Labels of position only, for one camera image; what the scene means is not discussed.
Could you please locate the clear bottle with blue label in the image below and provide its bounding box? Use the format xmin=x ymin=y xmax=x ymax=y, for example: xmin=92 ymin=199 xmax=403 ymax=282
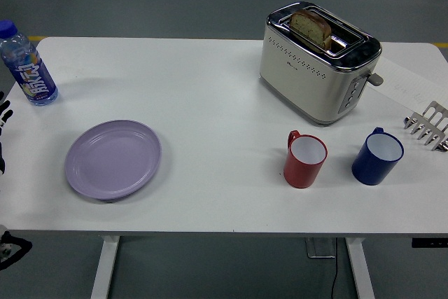
xmin=0 ymin=20 xmax=60 ymax=107

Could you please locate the clear plastic bracket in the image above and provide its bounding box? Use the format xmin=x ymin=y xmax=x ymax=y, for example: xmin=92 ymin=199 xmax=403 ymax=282
xmin=303 ymin=237 xmax=337 ymax=259

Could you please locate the brown bread slice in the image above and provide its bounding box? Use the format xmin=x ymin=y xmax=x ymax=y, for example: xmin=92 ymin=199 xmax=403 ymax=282
xmin=289 ymin=8 xmax=333 ymax=51

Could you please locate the blue mug white inside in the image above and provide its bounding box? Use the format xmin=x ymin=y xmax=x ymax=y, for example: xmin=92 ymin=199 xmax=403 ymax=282
xmin=351 ymin=127 xmax=405 ymax=186

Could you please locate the silver metal toast rack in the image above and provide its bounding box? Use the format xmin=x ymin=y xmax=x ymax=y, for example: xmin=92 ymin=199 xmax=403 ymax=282
xmin=403 ymin=100 xmax=448 ymax=153

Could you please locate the cream and chrome toaster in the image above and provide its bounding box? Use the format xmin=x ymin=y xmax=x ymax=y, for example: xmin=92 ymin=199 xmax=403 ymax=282
xmin=259 ymin=1 xmax=385 ymax=127

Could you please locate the red mug white inside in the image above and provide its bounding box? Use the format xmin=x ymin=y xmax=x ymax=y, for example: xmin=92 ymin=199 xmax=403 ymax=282
xmin=283 ymin=130 xmax=328 ymax=189

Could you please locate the white table leg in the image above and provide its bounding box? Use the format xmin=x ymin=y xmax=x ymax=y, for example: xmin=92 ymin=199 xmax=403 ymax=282
xmin=90 ymin=234 xmax=122 ymax=299
xmin=344 ymin=237 xmax=376 ymax=299

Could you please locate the white paper sheet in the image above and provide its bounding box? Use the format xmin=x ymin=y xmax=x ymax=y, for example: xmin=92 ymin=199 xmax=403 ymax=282
xmin=363 ymin=54 xmax=448 ymax=111

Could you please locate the black desk control panel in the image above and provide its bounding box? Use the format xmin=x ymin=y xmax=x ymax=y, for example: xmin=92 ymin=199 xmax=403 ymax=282
xmin=411 ymin=238 xmax=448 ymax=249

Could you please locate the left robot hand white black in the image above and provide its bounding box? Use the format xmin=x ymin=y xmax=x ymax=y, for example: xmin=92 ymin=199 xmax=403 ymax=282
xmin=0 ymin=91 xmax=14 ymax=178

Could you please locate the lilac round plate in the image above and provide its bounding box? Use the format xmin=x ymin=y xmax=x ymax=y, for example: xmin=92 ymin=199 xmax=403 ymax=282
xmin=64 ymin=119 xmax=162 ymax=202

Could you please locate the thin black hanging cable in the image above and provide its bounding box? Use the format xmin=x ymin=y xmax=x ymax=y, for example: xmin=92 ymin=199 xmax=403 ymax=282
xmin=330 ymin=256 xmax=340 ymax=299

